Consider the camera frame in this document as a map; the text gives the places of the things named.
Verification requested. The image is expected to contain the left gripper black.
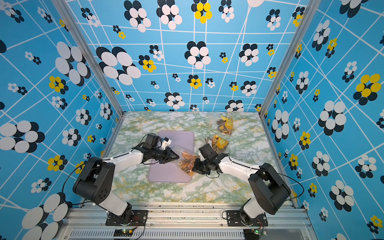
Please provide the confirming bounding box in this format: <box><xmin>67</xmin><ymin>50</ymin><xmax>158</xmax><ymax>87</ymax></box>
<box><xmin>151</xmin><ymin>146</ymin><xmax>180</xmax><ymax>163</ymax></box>

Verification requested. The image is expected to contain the ziploc bag of cookies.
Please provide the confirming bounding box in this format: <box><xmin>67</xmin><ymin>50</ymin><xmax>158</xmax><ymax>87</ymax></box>
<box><xmin>173</xmin><ymin>146</ymin><xmax>200</xmax><ymax>176</ymax></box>
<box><xmin>205</xmin><ymin>135</ymin><xmax>229</xmax><ymax>154</ymax></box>
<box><xmin>209</xmin><ymin>114</ymin><xmax>234</xmax><ymax>135</ymax></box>

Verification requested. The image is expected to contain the lilac plastic tray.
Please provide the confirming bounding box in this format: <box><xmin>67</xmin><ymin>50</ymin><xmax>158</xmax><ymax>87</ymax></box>
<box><xmin>148</xmin><ymin>131</ymin><xmax>195</xmax><ymax>183</ymax></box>

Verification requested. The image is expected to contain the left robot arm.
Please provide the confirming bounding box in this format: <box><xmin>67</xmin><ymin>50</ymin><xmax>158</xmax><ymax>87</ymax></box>
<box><xmin>73</xmin><ymin>134</ymin><xmax>180</xmax><ymax>225</ymax></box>

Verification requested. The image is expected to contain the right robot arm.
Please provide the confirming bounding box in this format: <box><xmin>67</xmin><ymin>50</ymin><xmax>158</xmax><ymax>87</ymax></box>
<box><xmin>193</xmin><ymin>144</ymin><xmax>291</xmax><ymax>226</ymax></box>

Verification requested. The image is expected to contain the right controller board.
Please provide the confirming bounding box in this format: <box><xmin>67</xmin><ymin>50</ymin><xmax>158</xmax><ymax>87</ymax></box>
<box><xmin>244</xmin><ymin>229</ymin><xmax>262</xmax><ymax>240</ymax></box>

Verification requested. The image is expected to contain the controller board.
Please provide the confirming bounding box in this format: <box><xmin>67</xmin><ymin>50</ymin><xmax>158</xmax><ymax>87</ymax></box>
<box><xmin>114</xmin><ymin>229</ymin><xmax>134</xmax><ymax>238</ymax></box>
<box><xmin>244</xmin><ymin>229</ymin><xmax>262</xmax><ymax>240</ymax></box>

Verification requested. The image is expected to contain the left controller board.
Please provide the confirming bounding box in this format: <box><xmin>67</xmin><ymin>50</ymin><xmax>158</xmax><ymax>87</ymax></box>
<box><xmin>114</xmin><ymin>229</ymin><xmax>134</xmax><ymax>238</ymax></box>

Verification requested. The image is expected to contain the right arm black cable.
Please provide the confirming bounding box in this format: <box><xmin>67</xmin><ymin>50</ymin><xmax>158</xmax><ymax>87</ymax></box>
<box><xmin>227</xmin><ymin>155</ymin><xmax>305</xmax><ymax>202</ymax></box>

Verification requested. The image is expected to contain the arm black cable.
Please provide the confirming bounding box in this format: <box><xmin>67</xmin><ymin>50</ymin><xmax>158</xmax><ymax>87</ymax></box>
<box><xmin>61</xmin><ymin>140</ymin><xmax>151</xmax><ymax>208</ymax></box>
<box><xmin>227</xmin><ymin>155</ymin><xmax>305</xmax><ymax>202</ymax></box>

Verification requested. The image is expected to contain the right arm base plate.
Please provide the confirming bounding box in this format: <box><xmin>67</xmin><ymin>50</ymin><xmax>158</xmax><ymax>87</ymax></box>
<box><xmin>223</xmin><ymin>210</ymin><xmax>269</xmax><ymax>228</ymax></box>

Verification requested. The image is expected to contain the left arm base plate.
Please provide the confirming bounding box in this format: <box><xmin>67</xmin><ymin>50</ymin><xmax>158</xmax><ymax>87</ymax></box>
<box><xmin>106</xmin><ymin>210</ymin><xmax>149</xmax><ymax>227</ymax></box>

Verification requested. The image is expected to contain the aluminium front rail frame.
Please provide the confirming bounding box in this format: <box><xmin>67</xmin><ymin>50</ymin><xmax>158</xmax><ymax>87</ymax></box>
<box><xmin>57</xmin><ymin>203</ymin><xmax>318</xmax><ymax>240</ymax></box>

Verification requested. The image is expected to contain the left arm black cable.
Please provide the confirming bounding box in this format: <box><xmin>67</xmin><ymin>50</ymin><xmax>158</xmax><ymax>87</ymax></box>
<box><xmin>61</xmin><ymin>140</ymin><xmax>151</xmax><ymax>208</ymax></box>

